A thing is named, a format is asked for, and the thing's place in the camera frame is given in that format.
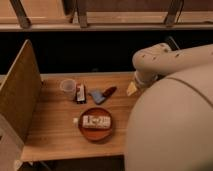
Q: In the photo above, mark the labelled white bottle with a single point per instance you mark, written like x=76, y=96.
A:
x=93, y=122

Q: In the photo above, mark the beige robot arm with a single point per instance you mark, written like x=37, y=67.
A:
x=171, y=125

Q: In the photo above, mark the round red-brown plate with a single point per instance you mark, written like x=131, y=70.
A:
x=96, y=134

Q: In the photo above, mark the left cork divider panel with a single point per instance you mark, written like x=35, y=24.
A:
x=19, y=92

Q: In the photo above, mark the wooden shelf rail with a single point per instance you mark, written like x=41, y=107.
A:
x=105, y=15

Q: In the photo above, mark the clear plastic cup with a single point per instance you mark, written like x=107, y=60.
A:
x=68, y=87

